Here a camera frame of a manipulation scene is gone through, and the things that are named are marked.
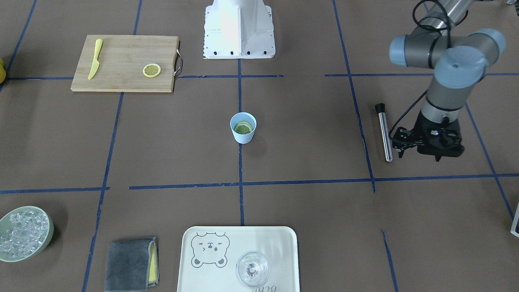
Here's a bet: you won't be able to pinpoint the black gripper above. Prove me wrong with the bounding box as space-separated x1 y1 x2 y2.
390 112 465 162

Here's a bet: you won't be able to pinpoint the steel muddler black tip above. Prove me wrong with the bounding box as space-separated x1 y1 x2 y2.
375 103 393 163

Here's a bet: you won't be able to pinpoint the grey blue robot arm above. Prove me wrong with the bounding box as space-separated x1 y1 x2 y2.
389 0 506 161

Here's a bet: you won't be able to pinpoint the light blue plastic cup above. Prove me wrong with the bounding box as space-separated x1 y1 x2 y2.
229 112 257 144

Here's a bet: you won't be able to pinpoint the clear wine glass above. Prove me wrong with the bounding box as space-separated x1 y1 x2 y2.
235 251 270 288

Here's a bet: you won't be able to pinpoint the cream bear tray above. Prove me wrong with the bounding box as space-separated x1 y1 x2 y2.
177 227 300 292

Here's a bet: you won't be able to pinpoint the grey yellow folded cloth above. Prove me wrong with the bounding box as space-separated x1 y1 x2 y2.
105 236 159 292

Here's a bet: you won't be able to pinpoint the bamboo cutting board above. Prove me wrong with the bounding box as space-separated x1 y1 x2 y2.
71 35 182 93

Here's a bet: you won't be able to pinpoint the yellow plastic knife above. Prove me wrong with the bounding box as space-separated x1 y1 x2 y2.
88 39 103 80

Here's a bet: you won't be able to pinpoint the green bowl with ice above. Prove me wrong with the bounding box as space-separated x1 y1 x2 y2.
0 206 54 262

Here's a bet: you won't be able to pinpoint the whole yellow lemons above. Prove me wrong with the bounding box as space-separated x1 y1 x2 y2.
0 58 7 84

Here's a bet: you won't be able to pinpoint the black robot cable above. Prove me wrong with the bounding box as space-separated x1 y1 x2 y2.
388 0 453 140

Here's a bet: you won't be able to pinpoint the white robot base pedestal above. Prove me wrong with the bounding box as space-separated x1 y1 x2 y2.
203 0 276 60

